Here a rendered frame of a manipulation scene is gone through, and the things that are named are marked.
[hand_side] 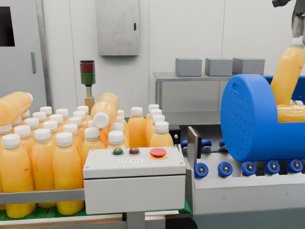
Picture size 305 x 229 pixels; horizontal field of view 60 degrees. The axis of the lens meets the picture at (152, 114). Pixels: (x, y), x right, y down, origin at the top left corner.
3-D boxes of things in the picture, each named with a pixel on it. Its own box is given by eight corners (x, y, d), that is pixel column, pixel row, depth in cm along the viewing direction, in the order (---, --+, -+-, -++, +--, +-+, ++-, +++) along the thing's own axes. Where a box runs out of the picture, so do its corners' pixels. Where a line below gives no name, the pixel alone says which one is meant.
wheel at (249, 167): (242, 172, 79) (239, 174, 81) (257, 176, 79) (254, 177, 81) (243, 158, 81) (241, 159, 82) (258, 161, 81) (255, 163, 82)
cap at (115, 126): (122, 134, 73) (122, 127, 72) (108, 133, 73) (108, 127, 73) (125, 129, 77) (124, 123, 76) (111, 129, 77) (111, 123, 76)
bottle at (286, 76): (260, 98, 88) (281, 42, 84) (274, 101, 91) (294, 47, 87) (278, 104, 82) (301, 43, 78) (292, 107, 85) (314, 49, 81)
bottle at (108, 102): (120, 111, 87) (117, 130, 69) (99, 114, 87) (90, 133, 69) (117, 90, 85) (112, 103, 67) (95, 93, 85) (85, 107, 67)
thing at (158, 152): (167, 158, 55) (167, 153, 54) (150, 159, 54) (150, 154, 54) (165, 151, 58) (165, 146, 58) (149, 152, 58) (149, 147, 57)
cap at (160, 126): (157, 133, 74) (157, 126, 73) (152, 129, 77) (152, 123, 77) (170, 131, 75) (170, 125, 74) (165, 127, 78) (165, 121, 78)
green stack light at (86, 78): (95, 84, 112) (94, 72, 111) (79, 84, 111) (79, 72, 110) (96, 82, 118) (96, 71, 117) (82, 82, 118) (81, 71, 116)
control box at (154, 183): (184, 209, 54) (186, 163, 52) (86, 215, 53) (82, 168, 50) (175, 184, 64) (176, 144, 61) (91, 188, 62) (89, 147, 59)
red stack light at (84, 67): (94, 72, 111) (94, 62, 110) (79, 72, 110) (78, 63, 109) (95, 71, 117) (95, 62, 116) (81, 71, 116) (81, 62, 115)
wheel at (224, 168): (234, 162, 80) (231, 164, 82) (219, 159, 80) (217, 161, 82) (233, 177, 78) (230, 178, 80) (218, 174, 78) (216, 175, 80)
